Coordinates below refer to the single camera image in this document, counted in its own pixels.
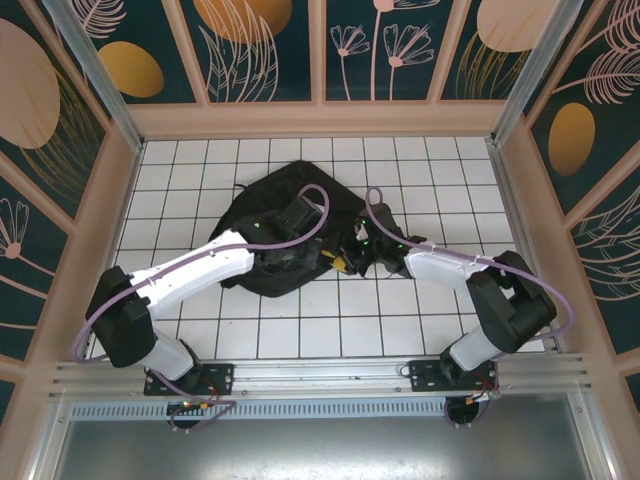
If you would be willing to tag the aluminium side rail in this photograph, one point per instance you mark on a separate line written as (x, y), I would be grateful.
(520, 200)

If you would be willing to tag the grey metal panel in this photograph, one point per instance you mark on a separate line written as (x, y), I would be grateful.
(325, 450)

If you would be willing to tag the aluminium mounting rail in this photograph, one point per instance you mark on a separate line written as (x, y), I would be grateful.
(320, 372)

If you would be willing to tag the aluminium corner post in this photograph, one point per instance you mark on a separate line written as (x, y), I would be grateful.
(535, 65)
(100, 85)

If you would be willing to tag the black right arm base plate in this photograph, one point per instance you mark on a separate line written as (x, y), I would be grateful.
(425, 375)

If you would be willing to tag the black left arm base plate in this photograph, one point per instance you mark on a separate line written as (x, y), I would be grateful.
(220, 377)

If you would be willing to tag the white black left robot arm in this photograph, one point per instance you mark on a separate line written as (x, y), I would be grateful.
(200, 265)

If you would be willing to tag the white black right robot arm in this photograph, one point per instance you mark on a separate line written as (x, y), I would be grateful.
(440, 262)

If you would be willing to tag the small connector board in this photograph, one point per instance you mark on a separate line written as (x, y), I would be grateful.
(482, 397)
(190, 403)

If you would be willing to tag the black backpack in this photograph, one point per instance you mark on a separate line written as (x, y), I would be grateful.
(280, 185)

